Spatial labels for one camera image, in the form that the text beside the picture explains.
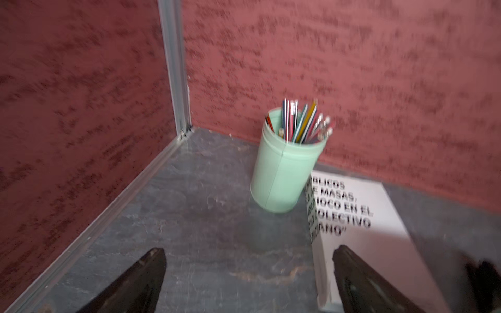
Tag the aluminium corner post left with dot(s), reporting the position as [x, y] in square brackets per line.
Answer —
[172, 30]

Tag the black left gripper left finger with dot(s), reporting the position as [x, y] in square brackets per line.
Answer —
[136, 290]

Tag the white book with black text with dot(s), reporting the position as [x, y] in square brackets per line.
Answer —
[359, 214]

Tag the coloured pencils bunch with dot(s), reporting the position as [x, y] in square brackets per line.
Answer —
[299, 125]

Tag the mint green pencil cup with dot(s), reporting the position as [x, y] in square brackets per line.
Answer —
[282, 168]

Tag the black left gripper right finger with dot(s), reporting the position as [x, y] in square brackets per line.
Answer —
[362, 289]

